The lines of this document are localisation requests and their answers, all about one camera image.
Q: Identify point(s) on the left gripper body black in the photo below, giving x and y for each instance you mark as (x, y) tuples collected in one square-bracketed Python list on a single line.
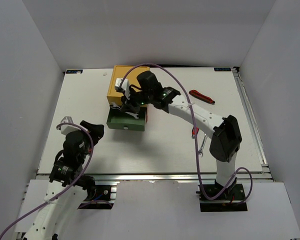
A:
[(87, 145)]

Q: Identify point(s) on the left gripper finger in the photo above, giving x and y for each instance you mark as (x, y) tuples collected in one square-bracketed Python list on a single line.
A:
[(87, 125), (96, 132)]

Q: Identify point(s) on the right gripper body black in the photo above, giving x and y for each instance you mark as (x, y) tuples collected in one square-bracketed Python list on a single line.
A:
[(138, 98)]

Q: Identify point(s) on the silver wrench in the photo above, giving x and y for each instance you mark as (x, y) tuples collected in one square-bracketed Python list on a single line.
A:
[(114, 106), (200, 151)]

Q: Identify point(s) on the yellow top drawer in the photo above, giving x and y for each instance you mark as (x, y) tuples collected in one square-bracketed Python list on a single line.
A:
[(117, 99)]

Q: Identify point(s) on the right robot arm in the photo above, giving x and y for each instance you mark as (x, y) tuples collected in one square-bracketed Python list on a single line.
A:
[(224, 132)]

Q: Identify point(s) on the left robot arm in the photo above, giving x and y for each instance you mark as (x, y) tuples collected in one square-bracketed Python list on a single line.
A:
[(68, 185)]

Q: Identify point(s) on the yellow drawer cabinet shell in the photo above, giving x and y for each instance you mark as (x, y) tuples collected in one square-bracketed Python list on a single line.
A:
[(119, 71)]

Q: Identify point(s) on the red utility knife top right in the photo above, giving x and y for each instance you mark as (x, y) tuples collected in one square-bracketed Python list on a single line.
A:
[(196, 94)]

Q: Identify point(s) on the red utility knife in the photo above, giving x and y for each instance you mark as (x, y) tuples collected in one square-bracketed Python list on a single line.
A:
[(194, 132), (196, 94)]

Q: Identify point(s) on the left blue table sticker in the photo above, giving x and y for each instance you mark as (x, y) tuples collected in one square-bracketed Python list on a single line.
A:
[(74, 71)]

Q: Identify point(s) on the blue table sticker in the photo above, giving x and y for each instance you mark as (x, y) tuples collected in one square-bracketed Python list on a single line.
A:
[(222, 69), (74, 71)]

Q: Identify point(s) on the red utility knife centre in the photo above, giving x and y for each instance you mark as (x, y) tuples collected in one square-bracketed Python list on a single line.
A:
[(194, 132)]

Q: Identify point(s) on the right blue table sticker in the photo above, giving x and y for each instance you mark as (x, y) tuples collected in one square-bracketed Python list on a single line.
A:
[(222, 69)]

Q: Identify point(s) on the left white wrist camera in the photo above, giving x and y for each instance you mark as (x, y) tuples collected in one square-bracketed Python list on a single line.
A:
[(66, 128)]

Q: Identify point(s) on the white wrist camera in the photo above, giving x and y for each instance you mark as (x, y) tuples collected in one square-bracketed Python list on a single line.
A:
[(122, 86), (66, 128)]

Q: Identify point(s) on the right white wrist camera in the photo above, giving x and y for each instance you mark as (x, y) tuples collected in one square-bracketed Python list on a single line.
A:
[(122, 86)]

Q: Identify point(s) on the aluminium front rail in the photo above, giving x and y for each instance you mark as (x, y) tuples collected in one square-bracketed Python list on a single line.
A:
[(241, 176)]

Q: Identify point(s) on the aluminium rail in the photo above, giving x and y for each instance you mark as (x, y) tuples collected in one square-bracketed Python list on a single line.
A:
[(250, 117), (241, 176)]

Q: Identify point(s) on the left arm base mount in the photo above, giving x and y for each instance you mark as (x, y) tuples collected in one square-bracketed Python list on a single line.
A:
[(103, 198)]

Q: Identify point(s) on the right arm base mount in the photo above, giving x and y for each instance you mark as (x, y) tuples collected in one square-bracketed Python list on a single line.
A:
[(227, 202)]

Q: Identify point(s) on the aluminium right side rail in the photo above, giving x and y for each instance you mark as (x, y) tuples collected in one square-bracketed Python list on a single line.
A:
[(250, 117)]

